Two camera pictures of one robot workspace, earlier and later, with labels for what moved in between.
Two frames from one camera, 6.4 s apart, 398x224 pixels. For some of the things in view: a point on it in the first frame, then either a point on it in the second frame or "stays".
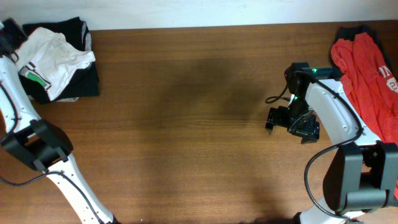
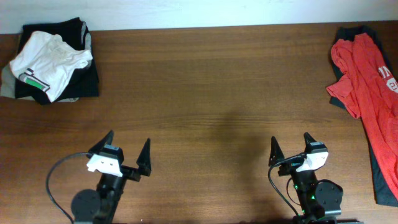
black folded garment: (85, 83) stays
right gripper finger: (310, 139) → (308, 139)
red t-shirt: (372, 86) stays
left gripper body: (13, 33) → (130, 172)
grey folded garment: (87, 38) stays
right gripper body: (301, 121) → (288, 165)
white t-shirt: (48, 58) stays
